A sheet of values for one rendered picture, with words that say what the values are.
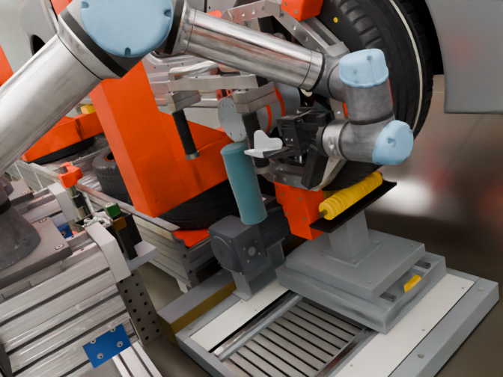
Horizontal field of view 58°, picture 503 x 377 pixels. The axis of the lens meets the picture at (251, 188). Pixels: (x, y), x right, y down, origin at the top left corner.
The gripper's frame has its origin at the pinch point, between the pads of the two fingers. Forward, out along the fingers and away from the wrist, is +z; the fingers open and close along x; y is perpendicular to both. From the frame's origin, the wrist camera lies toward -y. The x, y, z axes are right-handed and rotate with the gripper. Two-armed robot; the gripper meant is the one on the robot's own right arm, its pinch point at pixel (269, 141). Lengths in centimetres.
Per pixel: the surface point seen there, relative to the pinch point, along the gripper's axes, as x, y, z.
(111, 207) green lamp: 23, -17, 58
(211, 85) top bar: -1.8, 13.2, 19.7
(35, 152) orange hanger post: 1, -26, 258
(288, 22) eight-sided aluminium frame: -20.8, 22.7, 7.4
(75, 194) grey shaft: 4, -45, 188
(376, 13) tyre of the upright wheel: -37.1, 18.9, -6.2
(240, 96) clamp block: 1.3, 11.4, 4.3
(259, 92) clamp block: -2.9, 10.8, 2.7
